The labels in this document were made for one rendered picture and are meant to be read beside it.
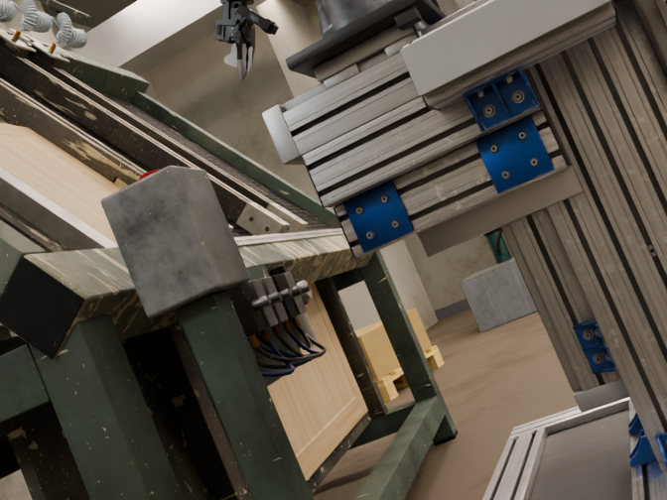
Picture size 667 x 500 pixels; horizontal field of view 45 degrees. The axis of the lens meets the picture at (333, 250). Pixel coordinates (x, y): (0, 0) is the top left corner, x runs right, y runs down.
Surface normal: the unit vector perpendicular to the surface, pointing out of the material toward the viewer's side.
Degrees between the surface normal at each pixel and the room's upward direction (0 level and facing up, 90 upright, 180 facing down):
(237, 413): 90
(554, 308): 90
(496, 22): 90
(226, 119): 90
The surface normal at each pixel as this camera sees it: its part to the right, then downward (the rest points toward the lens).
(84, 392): -0.25, 0.04
